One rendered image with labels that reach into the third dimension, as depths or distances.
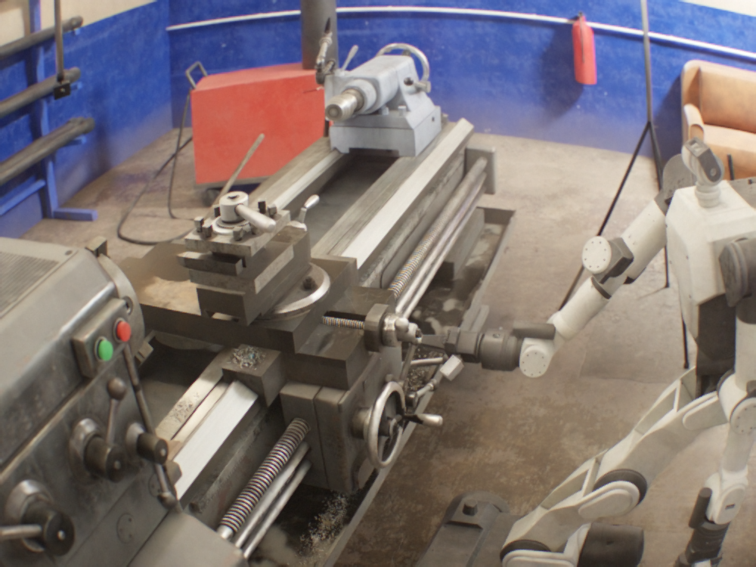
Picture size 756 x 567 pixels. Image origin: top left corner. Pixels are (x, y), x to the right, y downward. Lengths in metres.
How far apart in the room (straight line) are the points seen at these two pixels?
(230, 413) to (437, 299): 1.39
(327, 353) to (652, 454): 0.76
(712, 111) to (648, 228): 3.73
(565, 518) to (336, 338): 0.69
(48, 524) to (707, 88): 4.92
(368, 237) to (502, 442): 0.94
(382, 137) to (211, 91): 2.03
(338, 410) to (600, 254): 0.62
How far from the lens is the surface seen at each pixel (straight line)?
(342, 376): 1.69
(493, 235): 3.30
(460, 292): 2.88
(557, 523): 1.87
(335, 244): 2.23
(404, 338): 1.75
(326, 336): 1.75
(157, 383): 1.93
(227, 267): 1.60
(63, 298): 1.08
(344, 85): 2.72
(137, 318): 1.44
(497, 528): 2.22
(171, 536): 1.33
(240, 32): 6.46
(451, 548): 2.13
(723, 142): 5.03
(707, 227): 1.34
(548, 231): 4.35
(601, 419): 2.93
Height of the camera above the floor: 1.76
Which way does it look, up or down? 26 degrees down
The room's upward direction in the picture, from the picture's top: 3 degrees counter-clockwise
